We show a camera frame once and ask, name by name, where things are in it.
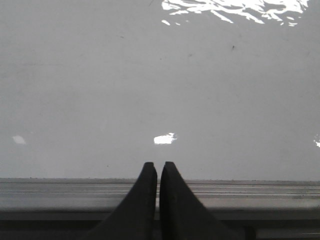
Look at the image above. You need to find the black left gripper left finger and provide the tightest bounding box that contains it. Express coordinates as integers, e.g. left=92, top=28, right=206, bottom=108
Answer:
left=84, top=162, right=157, bottom=240

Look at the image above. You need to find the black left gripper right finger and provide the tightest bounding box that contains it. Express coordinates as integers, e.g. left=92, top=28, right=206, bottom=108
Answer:
left=159, top=161, right=245, bottom=240

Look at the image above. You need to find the white whiteboard surface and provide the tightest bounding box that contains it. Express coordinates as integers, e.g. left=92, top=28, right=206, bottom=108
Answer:
left=0, top=0, right=320, bottom=181

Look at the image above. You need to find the grey aluminium whiteboard frame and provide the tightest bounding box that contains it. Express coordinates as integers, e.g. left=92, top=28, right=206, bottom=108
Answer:
left=0, top=178, right=320, bottom=221

